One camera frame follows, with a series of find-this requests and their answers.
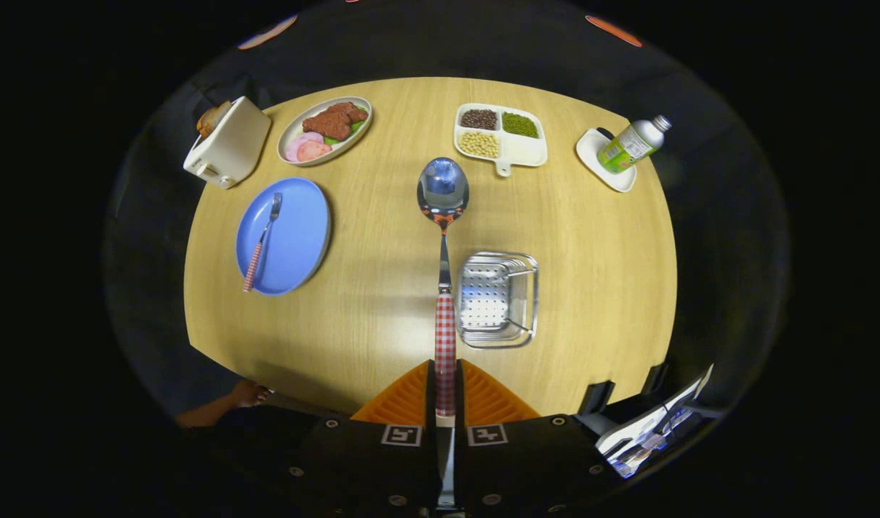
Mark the dark brown beans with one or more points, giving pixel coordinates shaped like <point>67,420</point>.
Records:
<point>478,119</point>

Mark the green lettuce leaf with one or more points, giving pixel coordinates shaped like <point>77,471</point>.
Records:
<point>356,127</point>

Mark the yellow soybeans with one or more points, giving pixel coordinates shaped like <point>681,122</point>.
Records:
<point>479,144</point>

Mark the white oval plate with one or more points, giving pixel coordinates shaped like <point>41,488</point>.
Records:
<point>290,137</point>

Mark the pink ham slice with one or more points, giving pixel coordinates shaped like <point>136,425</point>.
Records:
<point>296,147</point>

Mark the brown steak piece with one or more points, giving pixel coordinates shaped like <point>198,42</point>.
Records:
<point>332,122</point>

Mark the small white dish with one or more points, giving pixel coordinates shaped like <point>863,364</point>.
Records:
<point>591,155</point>

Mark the metal drainer basket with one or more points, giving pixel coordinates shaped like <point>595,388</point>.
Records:
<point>483,298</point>

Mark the red tomato slice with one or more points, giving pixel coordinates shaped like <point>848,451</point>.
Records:
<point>316,151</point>

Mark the green mung beans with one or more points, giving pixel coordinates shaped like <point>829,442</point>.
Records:
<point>519,125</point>

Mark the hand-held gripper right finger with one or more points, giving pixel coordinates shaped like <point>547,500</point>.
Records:
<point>459,396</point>

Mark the blue round plate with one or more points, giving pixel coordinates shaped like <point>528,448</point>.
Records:
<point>299,237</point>

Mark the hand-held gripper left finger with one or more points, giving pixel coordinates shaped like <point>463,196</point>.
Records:
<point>431,396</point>

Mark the white toaster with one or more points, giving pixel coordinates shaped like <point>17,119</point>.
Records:
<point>231,147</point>

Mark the white divided tray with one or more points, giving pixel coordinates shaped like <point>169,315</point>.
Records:
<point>524,150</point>

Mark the silver bottle with green label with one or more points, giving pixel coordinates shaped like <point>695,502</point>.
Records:
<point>627,147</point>

